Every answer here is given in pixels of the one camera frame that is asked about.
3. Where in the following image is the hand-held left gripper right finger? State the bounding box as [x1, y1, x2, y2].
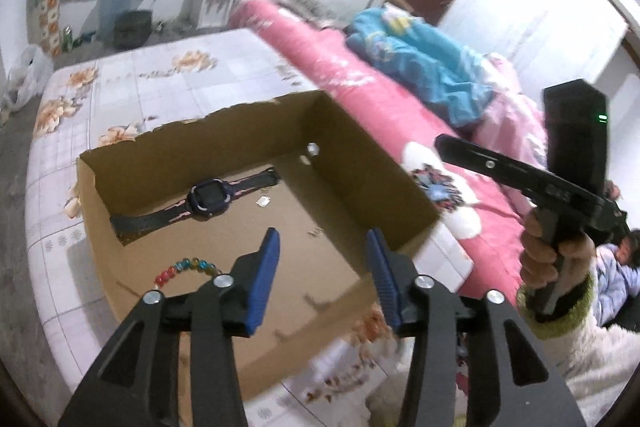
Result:
[365, 228, 587, 427]

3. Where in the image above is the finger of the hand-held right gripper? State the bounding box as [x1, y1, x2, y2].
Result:
[434, 133, 526, 194]

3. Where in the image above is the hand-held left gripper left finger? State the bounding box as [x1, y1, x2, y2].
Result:
[57, 227, 282, 427]

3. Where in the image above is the brown cardboard box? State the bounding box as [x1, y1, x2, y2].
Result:
[75, 89, 442, 408]

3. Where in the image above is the multicolour glass bead bracelet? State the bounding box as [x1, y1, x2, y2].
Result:
[152, 257, 223, 290]

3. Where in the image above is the person's right forearm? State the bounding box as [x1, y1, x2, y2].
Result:
[515, 264, 640, 427]

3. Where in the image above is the person's right hand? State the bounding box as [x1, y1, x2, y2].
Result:
[519, 209, 598, 303]

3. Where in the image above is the pink blanket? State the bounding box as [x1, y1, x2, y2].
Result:
[472, 54, 551, 168]

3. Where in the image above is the blue blanket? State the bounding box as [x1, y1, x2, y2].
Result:
[345, 7, 496, 128]

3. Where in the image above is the dark wrist watch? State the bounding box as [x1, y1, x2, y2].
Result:
[109, 167, 282, 245]

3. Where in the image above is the white wardrobe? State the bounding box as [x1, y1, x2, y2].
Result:
[440, 0, 628, 80]

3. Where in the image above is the pink floral bedsheet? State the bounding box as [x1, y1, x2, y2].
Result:
[230, 0, 556, 293]

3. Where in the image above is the floral table cover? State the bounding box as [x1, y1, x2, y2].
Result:
[25, 29, 476, 427]

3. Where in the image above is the white water dispenser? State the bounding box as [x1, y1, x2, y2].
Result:
[184, 0, 242, 30]

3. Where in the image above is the dark bucket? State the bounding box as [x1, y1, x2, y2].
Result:
[114, 9, 153, 50]

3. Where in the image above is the blue water jug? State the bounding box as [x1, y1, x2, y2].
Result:
[97, 0, 126, 38]

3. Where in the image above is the white plastic bag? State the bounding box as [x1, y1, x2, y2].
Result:
[0, 44, 53, 112]

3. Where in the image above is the orange tile patterned cloth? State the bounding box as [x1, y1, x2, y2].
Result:
[27, 0, 63, 58]

